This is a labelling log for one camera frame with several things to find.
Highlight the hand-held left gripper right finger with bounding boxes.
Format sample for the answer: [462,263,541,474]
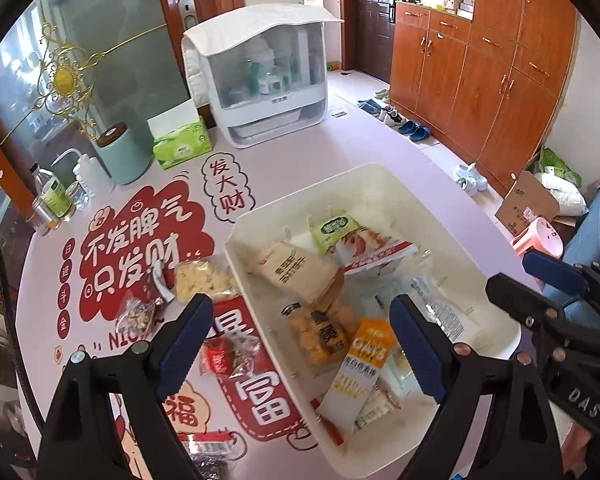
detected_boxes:
[389,294,576,480]

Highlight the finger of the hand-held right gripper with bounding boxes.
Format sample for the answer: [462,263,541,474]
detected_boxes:
[522,251,600,328]
[486,272,600,361]

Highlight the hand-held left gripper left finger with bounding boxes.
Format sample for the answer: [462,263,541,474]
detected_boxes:
[36,294,215,480]

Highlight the orange white oat bar packet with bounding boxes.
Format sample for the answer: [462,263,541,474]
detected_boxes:
[314,318,398,436]

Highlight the clear plastic packet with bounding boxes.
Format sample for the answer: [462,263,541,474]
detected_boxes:
[380,274,483,398]

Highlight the small white sachet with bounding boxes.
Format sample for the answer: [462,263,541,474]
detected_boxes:
[355,385,403,431]

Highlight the tan egg yolk ball packet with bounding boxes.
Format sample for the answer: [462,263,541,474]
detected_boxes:
[281,270,362,378]

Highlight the white bread packet red trim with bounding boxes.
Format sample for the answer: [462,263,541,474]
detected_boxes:
[337,227,418,278]

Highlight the red stick snack packet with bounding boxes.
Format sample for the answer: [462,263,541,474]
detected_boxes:
[310,396,348,448]

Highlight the cream beige snack packet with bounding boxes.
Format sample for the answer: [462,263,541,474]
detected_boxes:
[245,241,343,306]

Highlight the small green snack packet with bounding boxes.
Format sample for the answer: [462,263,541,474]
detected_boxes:
[310,210,363,256]

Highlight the white plastic bin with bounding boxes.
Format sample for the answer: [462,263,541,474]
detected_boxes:
[223,162,523,478]

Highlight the pink plastic stool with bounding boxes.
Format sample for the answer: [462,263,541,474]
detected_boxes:
[511,217,565,261]

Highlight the clear packet red candy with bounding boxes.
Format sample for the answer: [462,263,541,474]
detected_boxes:
[200,332,263,381]

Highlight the person's leg in jeans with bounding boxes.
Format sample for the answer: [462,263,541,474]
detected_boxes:
[550,187,600,333]

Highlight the clear packet of nuts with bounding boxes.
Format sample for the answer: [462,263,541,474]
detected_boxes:
[114,296,166,333]

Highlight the cardboard box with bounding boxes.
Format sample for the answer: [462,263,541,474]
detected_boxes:
[495,170,588,236]

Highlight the white plastic bag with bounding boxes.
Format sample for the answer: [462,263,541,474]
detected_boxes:
[540,172,588,216]

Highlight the clear packet yellow puffs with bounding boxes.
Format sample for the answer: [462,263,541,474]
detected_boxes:
[172,257,238,303]

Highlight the dark clear snack packet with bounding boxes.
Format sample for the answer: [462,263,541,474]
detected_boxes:
[180,430,238,480]

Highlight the green plastic bag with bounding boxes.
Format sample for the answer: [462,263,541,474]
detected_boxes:
[539,147,583,186]

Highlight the small glass jar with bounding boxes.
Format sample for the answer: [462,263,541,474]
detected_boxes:
[65,182,90,211]

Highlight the metal can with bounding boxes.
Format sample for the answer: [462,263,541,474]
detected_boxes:
[31,199,61,236]

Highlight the white squeeze bottle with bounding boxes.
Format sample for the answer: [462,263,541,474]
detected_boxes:
[50,149,116,198]

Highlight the clear bottle green label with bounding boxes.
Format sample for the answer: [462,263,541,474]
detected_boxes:
[30,162,76,218]

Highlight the mint canister brown lid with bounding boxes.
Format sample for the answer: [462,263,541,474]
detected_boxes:
[91,121,153,187]

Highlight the green tissue box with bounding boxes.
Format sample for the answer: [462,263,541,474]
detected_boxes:
[147,98,214,170]

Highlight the white bottle storage box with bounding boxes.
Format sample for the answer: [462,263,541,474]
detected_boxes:
[181,2,345,149]

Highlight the dark entrance door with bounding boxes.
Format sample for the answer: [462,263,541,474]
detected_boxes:
[355,0,398,83]

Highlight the frosted glass door gold ornament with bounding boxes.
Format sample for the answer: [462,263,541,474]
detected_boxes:
[0,0,191,196]

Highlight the wooden wall cabinet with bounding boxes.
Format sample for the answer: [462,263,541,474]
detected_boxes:
[390,0,581,196]

